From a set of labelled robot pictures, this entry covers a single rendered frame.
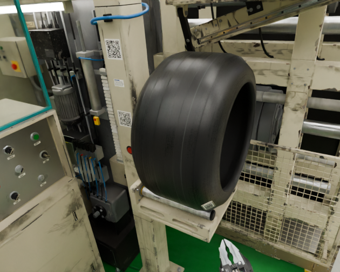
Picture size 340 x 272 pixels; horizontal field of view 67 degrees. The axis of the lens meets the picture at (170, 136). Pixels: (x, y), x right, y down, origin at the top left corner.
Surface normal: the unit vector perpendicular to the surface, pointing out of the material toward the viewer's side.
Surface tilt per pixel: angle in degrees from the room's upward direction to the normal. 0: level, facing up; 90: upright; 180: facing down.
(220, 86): 50
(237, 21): 90
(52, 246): 90
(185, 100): 45
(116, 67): 90
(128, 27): 90
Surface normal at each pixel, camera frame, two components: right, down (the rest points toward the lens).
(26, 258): 0.86, 0.20
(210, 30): -0.51, 0.45
